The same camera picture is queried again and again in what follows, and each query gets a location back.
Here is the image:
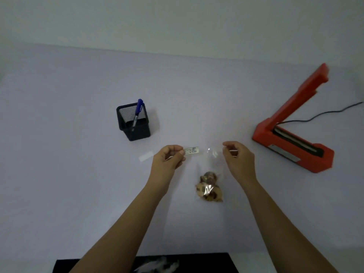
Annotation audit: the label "person's left hand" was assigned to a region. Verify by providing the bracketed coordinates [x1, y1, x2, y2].
[150, 145, 186, 194]

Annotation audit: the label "person's right hand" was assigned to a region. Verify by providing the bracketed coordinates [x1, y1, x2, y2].
[222, 141, 258, 187]

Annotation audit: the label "clear plastic bag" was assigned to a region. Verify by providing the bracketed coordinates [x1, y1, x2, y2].
[182, 145, 238, 203]

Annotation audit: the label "person's left forearm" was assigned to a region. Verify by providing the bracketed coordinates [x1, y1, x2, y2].
[68, 183, 172, 273]

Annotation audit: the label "person's right forearm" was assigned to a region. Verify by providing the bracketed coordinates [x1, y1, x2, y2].
[235, 179, 339, 273]

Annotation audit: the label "brown dried snack pieces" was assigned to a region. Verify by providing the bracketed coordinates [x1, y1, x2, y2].
[195, 171, 224, 203]

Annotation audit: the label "black mesh pen holder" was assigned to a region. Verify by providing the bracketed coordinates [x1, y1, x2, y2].
[116, 102, 151, 142]

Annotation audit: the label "blue pen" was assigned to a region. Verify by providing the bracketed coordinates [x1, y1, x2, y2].
[131, 99, 144, 133]

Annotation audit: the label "red heat sealer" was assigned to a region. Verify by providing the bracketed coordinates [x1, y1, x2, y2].
[252, 63, 335, 174]

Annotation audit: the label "black power cable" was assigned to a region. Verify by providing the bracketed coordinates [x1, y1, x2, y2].
[279, 101, 364, 125]

